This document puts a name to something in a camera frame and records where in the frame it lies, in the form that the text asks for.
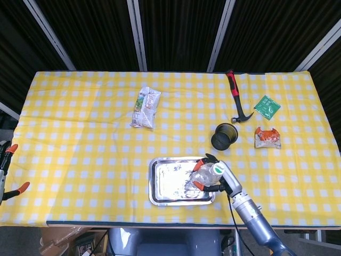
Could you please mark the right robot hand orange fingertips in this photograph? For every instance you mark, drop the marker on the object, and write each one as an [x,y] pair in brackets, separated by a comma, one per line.
[232,180]

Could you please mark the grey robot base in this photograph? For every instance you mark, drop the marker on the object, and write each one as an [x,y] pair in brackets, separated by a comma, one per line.
[165,242]

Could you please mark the brown cardboard box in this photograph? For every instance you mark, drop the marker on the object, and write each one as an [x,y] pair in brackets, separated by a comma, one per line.
[58,240]

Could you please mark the transparent plastic bottle white cap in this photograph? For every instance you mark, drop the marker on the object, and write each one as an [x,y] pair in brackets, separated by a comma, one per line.
[206,174]

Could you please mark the white snack bag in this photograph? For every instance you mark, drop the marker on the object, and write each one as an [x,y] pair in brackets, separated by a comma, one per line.
[146,106]

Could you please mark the green flat sachet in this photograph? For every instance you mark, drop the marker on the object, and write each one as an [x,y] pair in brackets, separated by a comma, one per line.
[267,107]

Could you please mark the yellow white checked tablecloth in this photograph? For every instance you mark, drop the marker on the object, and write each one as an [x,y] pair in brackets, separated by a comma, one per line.
[80,160]

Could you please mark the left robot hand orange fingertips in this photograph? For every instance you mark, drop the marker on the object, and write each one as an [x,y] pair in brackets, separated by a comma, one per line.
[3,165]

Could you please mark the black mesh pen cup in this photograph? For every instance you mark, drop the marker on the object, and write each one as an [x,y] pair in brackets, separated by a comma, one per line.
[224,138]

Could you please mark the crumpled orange white packet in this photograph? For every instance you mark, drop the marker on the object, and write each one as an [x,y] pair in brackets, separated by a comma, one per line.
[267,138]

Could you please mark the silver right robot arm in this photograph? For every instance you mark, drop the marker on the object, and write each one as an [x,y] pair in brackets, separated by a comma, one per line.
[255,218]

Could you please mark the white partition post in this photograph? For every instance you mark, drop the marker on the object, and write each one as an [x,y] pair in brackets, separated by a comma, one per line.
[220,34]
[137,34]
[8,110]
[49,37]
[317,48]

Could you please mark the stainless steel rectangular tray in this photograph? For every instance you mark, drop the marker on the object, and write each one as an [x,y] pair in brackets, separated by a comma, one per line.
[167,184]

